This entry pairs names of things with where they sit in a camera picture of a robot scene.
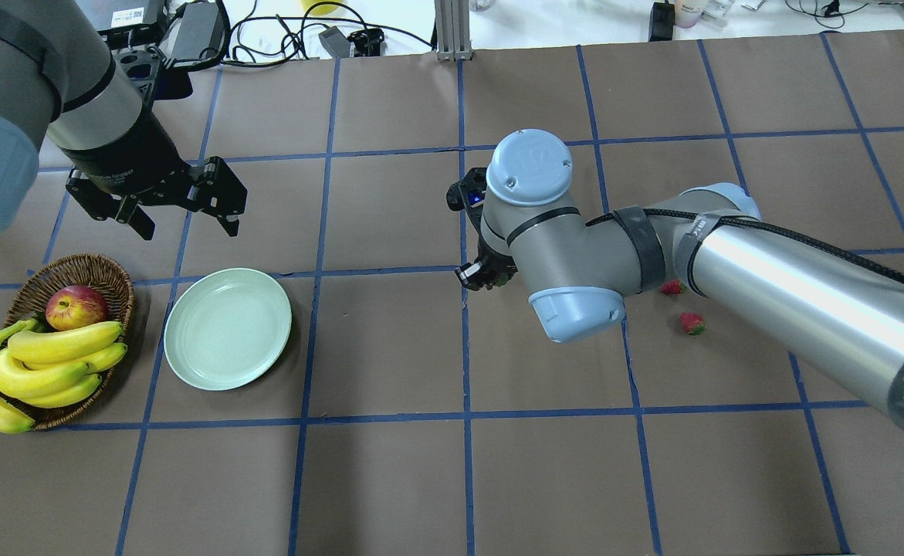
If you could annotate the red apple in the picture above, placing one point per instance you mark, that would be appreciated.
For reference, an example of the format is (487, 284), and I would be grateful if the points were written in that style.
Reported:
(75, 306)

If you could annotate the light green plate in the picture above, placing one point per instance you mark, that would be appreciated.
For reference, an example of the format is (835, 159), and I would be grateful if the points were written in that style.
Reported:
(227, 329)

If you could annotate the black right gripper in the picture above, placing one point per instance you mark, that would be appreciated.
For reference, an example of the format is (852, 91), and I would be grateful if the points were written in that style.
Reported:
(485, 274)

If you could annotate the aluminium frame post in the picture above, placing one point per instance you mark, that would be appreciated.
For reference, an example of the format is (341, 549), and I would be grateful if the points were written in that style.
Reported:
(454, 42)

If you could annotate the yellow banana bunch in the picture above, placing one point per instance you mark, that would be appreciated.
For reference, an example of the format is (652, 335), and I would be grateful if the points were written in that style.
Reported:
(53, 370)

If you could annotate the brown wicker basket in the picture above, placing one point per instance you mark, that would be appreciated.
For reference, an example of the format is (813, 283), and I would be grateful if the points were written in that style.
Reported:
(109, 279)

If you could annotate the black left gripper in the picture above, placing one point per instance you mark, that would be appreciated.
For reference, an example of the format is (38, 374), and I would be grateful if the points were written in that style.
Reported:
(129, 160)

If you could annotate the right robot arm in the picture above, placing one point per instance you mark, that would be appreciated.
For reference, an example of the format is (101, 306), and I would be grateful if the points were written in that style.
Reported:
(842, 313)

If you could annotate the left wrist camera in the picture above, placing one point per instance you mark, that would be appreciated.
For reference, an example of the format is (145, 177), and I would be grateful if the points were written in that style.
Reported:
(151, 74)

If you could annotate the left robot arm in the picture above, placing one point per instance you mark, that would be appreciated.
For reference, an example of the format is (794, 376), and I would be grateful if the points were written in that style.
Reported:
(61, 81)

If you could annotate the black power adapter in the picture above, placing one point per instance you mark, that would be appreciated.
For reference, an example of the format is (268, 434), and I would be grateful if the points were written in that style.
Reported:
(199, 39)

